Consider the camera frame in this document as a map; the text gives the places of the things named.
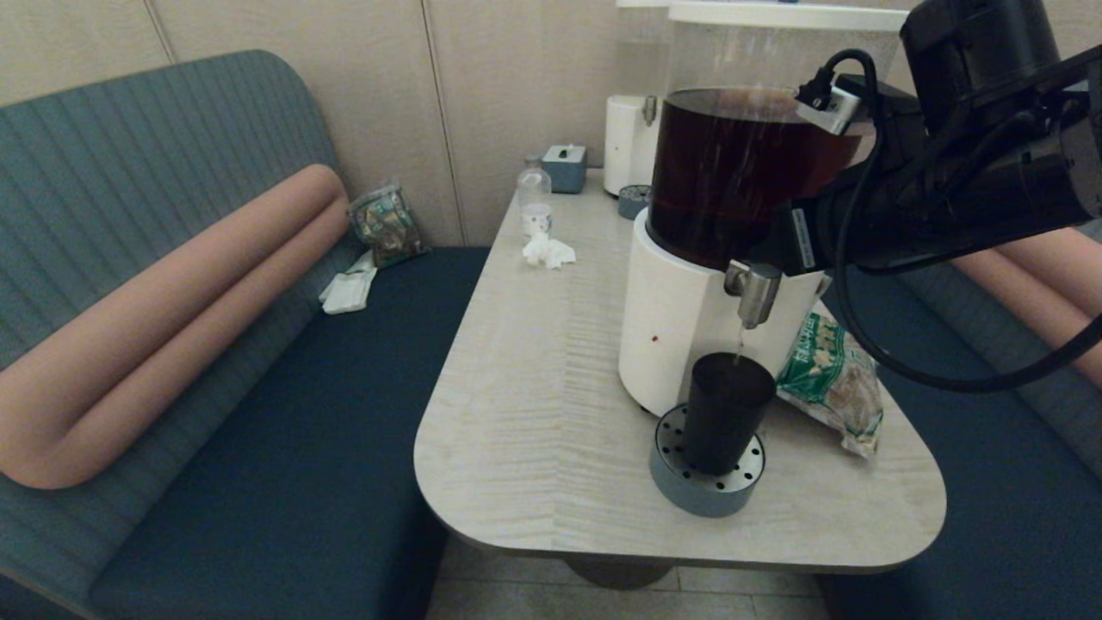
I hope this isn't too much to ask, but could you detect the clear plastic bottle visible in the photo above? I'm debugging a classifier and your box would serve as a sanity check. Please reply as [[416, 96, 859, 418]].
[[517, 156, 553, 238]]

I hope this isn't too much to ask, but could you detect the blue-grey tissue box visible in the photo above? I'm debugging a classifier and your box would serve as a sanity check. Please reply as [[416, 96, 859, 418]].
[[541, 143, 588, 194]]

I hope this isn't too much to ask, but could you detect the pink bolster back cushion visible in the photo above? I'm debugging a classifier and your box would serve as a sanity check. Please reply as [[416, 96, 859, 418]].
[[0, 163, 350, 492], [951, 228, 1102, 388]]

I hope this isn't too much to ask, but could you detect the green printed snack bag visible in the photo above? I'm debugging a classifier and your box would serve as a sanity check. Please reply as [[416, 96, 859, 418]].
[[772, 297, 888, 459]]

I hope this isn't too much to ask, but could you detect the transparent snack bag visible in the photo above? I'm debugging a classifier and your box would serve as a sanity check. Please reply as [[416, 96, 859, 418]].
[[346, 183, 429, 268]]

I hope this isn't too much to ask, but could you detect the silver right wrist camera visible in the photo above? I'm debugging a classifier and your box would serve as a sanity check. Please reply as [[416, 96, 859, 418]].
[[796, 76, 862, 136]]

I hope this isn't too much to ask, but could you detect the dark round table pedestal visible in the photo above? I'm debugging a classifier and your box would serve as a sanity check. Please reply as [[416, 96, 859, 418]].
[[564, 558, 677, 591]]

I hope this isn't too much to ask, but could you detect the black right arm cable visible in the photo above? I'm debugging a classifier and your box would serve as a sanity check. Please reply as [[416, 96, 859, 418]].
[[808, 49, 1102, 394]]

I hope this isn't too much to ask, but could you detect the clear empty beverage dispenser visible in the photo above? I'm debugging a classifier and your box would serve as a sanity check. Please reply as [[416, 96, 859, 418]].
[[602, 0, 685, 196]]

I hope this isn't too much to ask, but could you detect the crumpled white tissue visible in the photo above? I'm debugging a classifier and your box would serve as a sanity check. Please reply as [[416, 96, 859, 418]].
[[521, 231, 576, 270]]

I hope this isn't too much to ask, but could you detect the large dark tea dispenser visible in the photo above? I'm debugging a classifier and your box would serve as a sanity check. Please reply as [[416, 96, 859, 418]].
[[617, 2, 909, 423]]

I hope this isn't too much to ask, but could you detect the large round perforated drip tray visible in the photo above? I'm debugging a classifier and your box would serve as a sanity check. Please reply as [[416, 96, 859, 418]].
[[648, 405, 766, 519]]

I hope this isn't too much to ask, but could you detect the white folded napkin pack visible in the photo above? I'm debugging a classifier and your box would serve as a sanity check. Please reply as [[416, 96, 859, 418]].
[[318, 250, 378, 315]]

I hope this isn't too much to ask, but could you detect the blue-grey upholstered booth bench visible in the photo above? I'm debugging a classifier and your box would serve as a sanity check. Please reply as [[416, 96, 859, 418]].
[[0, 48, 492, 620], [814, 220, 1102, 620]]

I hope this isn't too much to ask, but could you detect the black plastic cup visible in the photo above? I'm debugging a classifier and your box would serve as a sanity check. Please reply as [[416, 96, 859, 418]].
[[684, 351, 778, 477]]

